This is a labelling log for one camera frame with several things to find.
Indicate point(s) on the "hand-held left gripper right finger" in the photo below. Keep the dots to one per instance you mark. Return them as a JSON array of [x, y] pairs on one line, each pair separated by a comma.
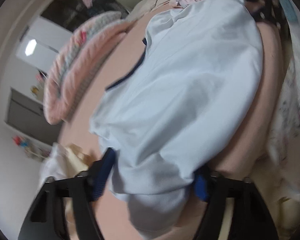
[[202, 187]]

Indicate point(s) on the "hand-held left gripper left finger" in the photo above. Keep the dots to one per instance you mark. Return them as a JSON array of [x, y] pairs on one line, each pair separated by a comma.
[[105, 177]]

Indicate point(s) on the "white T-shirt navy trim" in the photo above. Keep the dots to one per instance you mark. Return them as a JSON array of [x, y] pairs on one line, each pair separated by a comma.
[[177, 105]]

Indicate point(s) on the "cream shirt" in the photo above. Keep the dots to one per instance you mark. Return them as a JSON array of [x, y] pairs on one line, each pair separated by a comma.
[[77, 157]]

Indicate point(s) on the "white cloth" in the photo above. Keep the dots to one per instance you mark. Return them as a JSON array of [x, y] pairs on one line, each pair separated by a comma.
[[55, 165]]

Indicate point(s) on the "pink bed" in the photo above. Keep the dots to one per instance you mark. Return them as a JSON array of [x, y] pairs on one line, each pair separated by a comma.
[[245, 142]]

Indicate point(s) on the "white shelf rack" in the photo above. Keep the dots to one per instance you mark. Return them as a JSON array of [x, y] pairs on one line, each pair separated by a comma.
[[38, 152]]

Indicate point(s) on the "red blue toy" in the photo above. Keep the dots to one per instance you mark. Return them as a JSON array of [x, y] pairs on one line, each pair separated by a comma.
[[21, 141]]

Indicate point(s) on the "grey door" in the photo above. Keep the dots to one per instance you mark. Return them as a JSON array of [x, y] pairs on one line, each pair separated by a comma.
[[27, 115]]

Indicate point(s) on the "pink folded quilt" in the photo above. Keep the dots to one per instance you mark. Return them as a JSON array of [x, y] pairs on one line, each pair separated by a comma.
[[72, 80]]

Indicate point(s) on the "person's printed pajamas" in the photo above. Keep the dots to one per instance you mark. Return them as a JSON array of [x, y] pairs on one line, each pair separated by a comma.
[[290, 120]]

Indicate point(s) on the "yellow toy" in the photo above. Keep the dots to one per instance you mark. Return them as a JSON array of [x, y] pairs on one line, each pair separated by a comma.
[[35, 90]]

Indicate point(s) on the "small doll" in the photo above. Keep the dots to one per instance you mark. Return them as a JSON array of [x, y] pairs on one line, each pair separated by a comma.
[[41, 76]]

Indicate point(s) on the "dark glass wardrobe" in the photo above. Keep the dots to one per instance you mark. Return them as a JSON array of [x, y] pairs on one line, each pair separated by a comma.
[[70, 10]]

